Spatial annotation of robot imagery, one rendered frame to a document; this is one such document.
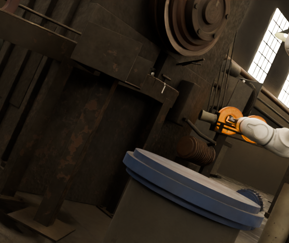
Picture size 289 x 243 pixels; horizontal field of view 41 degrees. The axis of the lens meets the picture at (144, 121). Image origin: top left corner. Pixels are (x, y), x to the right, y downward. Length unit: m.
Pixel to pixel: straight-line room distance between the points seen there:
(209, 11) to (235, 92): 8.00
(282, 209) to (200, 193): 1.42
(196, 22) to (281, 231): 1.11
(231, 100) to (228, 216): 9.14
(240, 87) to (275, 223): 8.03
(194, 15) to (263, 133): 0.63
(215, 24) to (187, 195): 1.40
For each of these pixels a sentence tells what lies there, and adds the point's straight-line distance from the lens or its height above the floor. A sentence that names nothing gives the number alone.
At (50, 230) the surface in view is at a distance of 1.44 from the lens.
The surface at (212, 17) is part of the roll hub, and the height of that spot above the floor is 1.09.
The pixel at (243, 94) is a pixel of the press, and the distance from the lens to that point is 10.13.
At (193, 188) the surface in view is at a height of 0.42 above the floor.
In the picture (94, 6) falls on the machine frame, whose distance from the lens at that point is 1.72.
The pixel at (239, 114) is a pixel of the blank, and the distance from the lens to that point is 2.22.
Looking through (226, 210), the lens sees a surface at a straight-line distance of 0.71.
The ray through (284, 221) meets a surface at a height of 0.34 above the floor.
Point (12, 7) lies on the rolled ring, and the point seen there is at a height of 0.66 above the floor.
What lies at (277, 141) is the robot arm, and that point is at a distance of 1.91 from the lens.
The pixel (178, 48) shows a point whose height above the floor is 0.90.
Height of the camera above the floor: 0.48
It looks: level
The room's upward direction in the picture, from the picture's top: 25 degrees clockwise
